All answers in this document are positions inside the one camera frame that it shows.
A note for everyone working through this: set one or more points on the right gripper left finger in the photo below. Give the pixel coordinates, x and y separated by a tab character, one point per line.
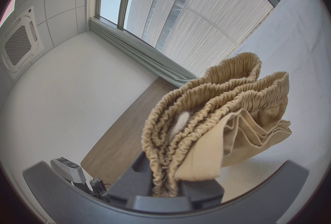
129	184

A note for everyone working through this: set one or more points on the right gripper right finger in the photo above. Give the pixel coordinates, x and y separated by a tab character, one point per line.
204	189

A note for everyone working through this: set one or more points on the tan shorts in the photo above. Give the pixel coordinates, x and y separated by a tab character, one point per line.
219	104

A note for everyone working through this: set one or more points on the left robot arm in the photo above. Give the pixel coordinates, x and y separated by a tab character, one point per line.
69	170

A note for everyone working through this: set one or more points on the blue-green curtain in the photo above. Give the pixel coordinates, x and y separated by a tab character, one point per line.
144	55

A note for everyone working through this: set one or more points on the white ceiling air vent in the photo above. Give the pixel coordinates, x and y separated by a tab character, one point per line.
22	42

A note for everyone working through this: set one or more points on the window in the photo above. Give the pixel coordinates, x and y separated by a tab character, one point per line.
206	11

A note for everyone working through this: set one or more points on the ceiling light panel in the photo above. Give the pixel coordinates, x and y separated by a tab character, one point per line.
9	8

